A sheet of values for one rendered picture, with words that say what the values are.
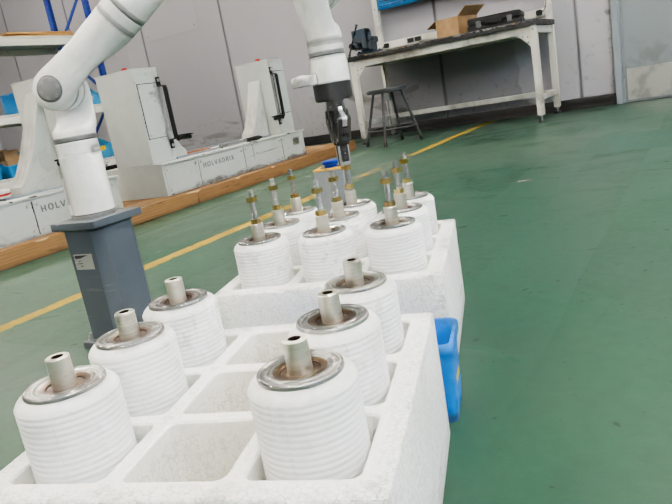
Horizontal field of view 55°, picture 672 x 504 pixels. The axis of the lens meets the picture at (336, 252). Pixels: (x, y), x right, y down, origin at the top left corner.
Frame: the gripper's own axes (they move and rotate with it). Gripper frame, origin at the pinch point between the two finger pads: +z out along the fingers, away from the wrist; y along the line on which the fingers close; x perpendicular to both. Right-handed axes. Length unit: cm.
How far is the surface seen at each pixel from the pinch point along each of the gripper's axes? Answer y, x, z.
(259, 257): -20.8, 21.8, 12.3
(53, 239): 182, 99, 30
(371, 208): -3.8, -3.0, 11.2
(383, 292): -59, 11, 11
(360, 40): 419, -123, -52
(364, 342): -70, 16, 12
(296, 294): -26.3, 17.4, 18.4
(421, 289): -35.2, -1.0, 19.5
